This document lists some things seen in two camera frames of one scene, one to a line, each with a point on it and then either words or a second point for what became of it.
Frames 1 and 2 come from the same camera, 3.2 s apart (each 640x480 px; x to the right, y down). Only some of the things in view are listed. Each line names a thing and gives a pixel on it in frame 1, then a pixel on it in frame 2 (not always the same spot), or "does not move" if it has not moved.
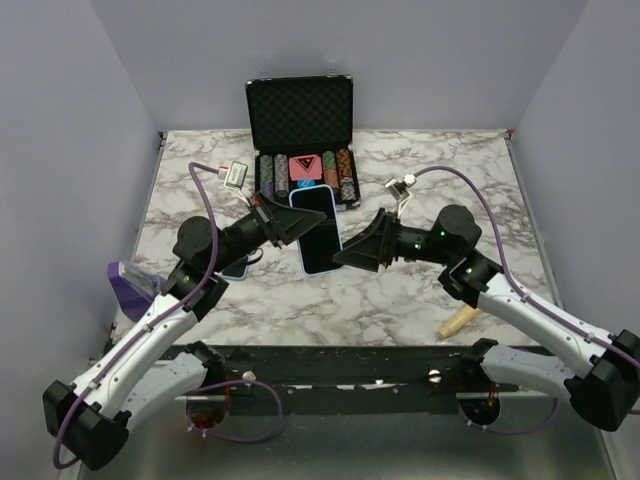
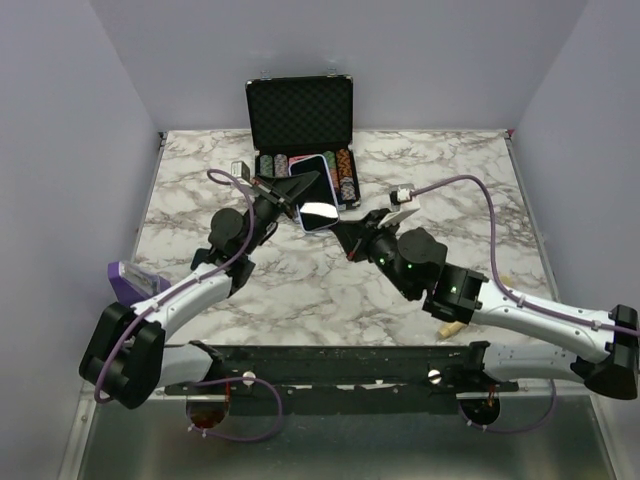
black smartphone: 321,248 -> 317,202
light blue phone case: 321,248 -> 335,192
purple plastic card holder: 134,288 does not move
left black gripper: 287,222 -> 284,191
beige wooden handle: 467,314 does not move
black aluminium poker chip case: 302,132 does not move
